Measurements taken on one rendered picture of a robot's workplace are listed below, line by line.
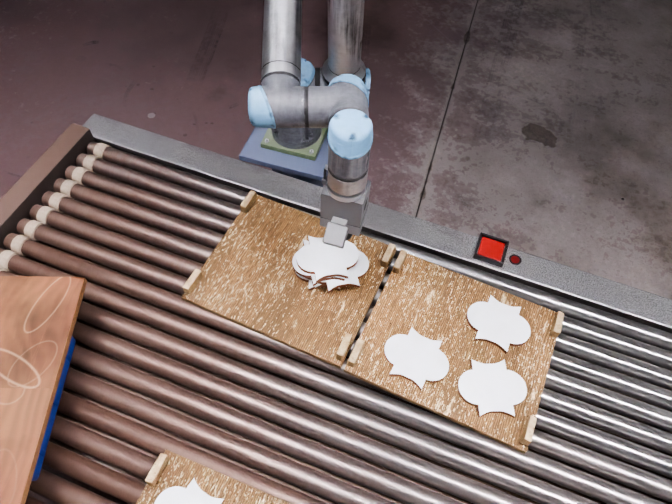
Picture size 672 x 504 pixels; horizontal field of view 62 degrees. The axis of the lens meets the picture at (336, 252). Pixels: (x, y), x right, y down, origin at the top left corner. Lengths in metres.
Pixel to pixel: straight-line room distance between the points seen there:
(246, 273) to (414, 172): 1.64
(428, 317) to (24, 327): 0.87
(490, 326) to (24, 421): 0.97
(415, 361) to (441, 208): 1.56
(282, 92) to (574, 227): 2.06
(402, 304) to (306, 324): 0.23
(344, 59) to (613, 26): 2.94
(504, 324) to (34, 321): 1.02
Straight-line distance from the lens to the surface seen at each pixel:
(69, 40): 3.84
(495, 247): 1.49
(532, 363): 1.35
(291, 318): 1.30
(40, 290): 1.35
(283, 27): 1.14
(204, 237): 1.47
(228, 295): 1.34
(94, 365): 1.36
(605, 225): 2.96
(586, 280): 1.54
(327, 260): 1.31
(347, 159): 0.97
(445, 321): 1.33
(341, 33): 1.42
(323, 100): 1.04
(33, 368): 1.26
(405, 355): 1.26
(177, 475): 1.21
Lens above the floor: 2.09
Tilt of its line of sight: 56 degrees down
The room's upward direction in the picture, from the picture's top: 4 degrees clockwise
